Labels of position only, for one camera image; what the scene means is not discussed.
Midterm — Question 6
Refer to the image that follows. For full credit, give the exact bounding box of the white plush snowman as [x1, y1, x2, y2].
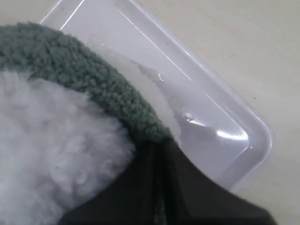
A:
[0, 70, 135, 225]

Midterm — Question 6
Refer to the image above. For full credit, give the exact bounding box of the white plastic tray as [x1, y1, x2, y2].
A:
[41, 0, 273, 192]

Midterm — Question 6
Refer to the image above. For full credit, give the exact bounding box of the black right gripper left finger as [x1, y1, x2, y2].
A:
[59, 141, 157, 225]

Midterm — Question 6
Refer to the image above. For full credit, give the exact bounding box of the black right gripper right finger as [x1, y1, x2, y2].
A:
[160, 139, 276, 225]

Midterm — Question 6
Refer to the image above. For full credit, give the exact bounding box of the green fuzzy scarf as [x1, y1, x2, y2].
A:
[0, 23, 172, 143]

